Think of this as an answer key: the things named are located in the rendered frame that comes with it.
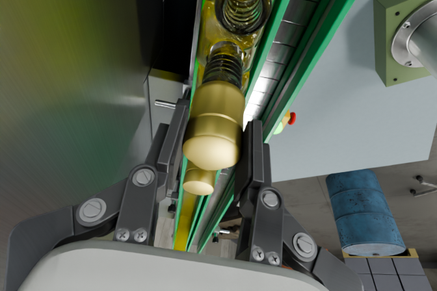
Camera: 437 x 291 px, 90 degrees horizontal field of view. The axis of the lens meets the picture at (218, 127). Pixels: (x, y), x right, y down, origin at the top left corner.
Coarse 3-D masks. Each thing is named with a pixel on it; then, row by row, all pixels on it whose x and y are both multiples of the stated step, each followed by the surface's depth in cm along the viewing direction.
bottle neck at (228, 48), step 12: (216, 48) 17; (228, 48) 17; (240, 48) 18; (216, 60) 16; (228, 60) 16; (240, 60) 17; (204, 72) 16; (216, 72) 15; (228, 72) 15; (240, 72) 16; (240, 84) 16
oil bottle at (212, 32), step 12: (204, 12) 18; (204, 24) 18; (216, 24) 17; (204, 36) 18; (216, 36) 18; (228, 36) 18; (240, 36) 18; (252, 36) 18; (204, 48) 19; (252, 48) 18; (204, 60) 20; (252, 60) 20
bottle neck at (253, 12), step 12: (216, 0) 11; (228, 0) 13; (240, 0) 15; (252, 0) 14; (264, 0) 11; (216, 12) 12; (228, 12) 12; (240, 12) 13; (252, 12) 13; (264, 12) 11; (228, 24) 12; (240, 24) 12; (252, 24) 12; (264, 24) 12
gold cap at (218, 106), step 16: (208, 96) 13; (224, 96) 13; (240, 96) 14; (192, 112) 13; (208, 112) 12; (224, 112) 12; (240, 112) 13; (192, 128) 12; (208, 128) 11; (224, 128) 11; (240, 128) 12; (192, 144) 12; (208, 144) 11; (224, 144) 11; (240, 144) 12; (192, 160) 13; (208, 160) 13; (224, 160) 12
